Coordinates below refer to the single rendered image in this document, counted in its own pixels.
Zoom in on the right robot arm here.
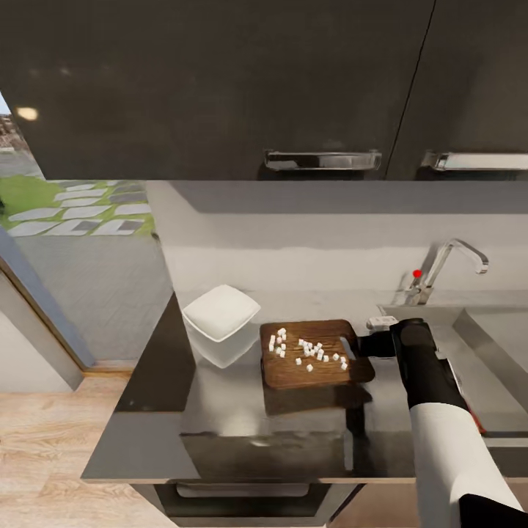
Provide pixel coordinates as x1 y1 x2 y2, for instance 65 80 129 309
350 316 528 528

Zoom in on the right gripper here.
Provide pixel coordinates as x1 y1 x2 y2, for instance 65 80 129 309
350 332 391 357

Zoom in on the cutting board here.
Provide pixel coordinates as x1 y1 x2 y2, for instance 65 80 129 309
260 319 376 391

